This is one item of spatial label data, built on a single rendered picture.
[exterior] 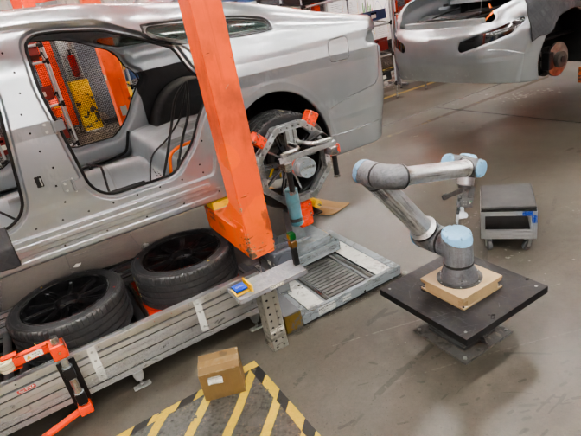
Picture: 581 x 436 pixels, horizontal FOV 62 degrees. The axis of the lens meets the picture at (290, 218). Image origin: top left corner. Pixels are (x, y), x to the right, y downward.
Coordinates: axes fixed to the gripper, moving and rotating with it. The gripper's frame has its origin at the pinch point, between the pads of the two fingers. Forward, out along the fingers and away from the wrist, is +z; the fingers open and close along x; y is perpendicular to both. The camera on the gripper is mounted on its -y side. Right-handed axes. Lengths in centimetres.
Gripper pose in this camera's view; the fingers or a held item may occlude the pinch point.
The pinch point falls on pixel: (456, 221)
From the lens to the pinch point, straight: 280.3
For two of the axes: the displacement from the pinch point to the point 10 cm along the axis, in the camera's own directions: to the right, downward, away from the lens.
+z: -0.9, 9.9, 1.1
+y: 9.4, 1.2, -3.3
